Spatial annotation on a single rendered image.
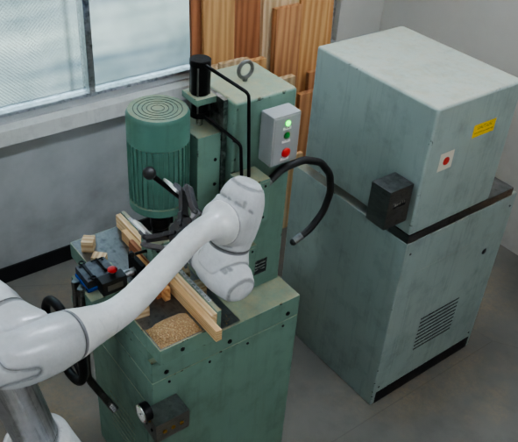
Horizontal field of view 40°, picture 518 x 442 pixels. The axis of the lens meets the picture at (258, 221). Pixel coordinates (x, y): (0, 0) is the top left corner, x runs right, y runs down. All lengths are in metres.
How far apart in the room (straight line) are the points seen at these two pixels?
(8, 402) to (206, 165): 0.87
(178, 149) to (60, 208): 1.78
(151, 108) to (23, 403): 0.84
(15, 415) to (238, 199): 0.66
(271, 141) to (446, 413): 1.66
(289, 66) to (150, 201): 1.88
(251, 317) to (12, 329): 1.17
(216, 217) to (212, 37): 2.02
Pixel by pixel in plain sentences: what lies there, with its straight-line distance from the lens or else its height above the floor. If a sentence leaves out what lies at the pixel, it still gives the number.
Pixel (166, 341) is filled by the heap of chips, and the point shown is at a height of 0.91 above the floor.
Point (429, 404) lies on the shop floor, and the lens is 3.28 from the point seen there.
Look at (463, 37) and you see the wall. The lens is 4.12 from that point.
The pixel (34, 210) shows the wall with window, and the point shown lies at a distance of 3.62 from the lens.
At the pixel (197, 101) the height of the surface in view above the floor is 1.52.
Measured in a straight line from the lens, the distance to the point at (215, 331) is 2.08.
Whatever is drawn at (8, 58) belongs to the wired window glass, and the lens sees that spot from 3.32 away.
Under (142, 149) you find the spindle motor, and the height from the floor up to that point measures 1.42.
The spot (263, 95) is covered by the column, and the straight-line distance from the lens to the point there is 2.04.
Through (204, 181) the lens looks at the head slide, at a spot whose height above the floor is 1.27.
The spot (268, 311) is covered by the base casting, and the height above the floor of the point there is 0.79.
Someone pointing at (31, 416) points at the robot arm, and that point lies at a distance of 1.66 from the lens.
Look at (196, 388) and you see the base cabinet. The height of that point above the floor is 0.59.
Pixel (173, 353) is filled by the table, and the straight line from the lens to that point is 2.12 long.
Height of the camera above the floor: 2.40
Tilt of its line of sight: 36 degrees down
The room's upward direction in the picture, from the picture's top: 4 degrees clockwise
